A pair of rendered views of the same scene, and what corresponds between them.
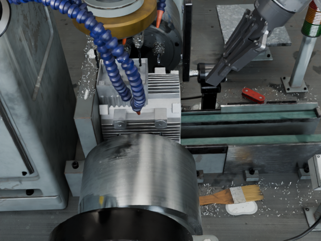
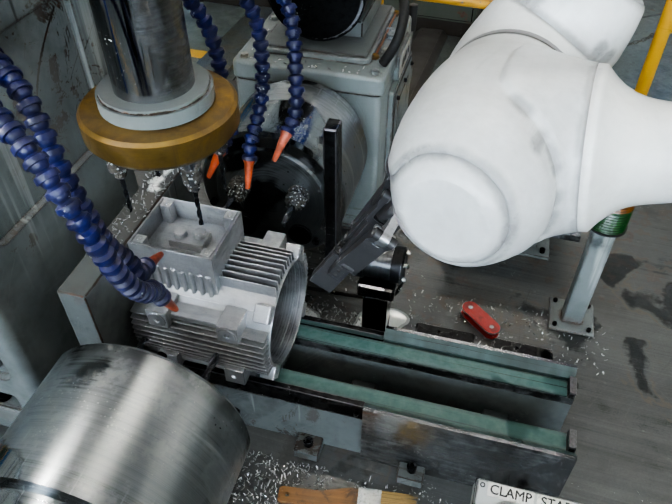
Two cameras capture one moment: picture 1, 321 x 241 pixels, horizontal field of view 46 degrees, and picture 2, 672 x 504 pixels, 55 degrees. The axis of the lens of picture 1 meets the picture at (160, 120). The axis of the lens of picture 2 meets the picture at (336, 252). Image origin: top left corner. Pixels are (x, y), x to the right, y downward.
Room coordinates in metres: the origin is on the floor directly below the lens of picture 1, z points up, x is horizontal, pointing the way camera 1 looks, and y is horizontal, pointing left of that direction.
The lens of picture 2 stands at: (0.13, -0.28, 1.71)
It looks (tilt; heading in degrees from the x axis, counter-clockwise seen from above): 43 degrees down; 15
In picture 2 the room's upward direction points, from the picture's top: straight up
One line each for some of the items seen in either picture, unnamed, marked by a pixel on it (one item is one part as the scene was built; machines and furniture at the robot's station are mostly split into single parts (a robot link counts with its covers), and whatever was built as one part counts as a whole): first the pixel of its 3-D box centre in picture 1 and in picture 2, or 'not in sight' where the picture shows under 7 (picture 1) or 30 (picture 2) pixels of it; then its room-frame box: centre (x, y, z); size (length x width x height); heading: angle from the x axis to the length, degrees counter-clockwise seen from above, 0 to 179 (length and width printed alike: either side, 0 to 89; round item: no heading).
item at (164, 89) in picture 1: (142, 108); (224, 298); (0.70, 0.05, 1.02); 0.20 x 0.19 x 0.19; 89
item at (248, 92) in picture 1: (252, 95); (480, 320); (0.95, -0.33, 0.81); 0.09 x 0.03 x 0.02; 49
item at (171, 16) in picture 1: (142, 28); (293, 156); (1.04, 0.05, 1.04); 0.41 x 0.25 x 0.25; 0
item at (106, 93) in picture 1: (123, 82); (189, 246); (0.71, 0.09, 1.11); 0.12 x 0.11 x 0.07; 89
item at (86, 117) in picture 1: (86, 120); (134, 296); (0.71, 0.20, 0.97); 0.30 x 0.11 x 0.34; 0
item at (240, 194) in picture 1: (227, 196); (347, 503); (0.55, -0.18, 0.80); 0.21 x 0.05 x 0.01; 97
